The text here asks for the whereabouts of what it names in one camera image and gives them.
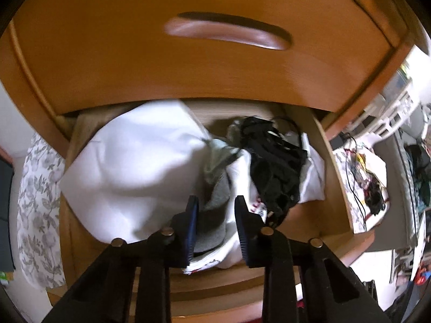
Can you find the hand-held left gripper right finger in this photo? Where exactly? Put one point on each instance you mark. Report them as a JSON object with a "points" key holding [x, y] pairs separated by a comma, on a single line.
{"points": [[242, 234]]}

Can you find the dark clothes pile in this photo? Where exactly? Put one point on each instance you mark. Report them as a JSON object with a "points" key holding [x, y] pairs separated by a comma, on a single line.
{"points": [[419, 171]]}

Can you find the grey sock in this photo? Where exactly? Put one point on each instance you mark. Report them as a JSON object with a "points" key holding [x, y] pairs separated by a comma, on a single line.
{"points": [[215, 215]]}

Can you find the green packet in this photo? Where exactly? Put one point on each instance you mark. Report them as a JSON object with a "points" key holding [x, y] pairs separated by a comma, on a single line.
{"points": [[3, 277]]}

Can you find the colourful small items pile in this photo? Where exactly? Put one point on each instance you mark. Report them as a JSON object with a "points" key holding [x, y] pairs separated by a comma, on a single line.
{"points": [[370, 185]]}

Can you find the grey sofa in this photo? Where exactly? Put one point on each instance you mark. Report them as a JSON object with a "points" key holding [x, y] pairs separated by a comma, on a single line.
{"points": [[399, 191]]}

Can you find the white lattice shelf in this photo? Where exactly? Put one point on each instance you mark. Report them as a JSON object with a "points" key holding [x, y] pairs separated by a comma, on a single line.
{"points": [[394, 107]]}

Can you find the grey floral blanket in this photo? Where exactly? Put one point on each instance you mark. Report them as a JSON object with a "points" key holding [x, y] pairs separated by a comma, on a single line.
{"points": [[37, 208]]}

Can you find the large white cloth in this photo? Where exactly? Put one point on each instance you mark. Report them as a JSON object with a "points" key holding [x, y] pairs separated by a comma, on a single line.
{"points": [[134, 161]]}

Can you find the black lace garment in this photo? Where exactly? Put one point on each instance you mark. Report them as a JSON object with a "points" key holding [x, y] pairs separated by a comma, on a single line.
{"points": [[272, 168]]}

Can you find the dark cabinet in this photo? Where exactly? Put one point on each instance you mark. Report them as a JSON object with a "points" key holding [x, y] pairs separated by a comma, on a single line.
{"points": [[6, 215]]}

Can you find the wooden nightstand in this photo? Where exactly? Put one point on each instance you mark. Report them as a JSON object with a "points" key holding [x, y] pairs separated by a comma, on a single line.
{"points": [[33, 114]]}

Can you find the wooden drawer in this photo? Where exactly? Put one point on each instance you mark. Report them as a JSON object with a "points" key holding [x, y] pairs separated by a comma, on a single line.
{"points": [[333, 195], [118, 57]]}

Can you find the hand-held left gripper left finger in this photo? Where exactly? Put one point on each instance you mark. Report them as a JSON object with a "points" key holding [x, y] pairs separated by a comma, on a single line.
{"points": [[192, 228]]}

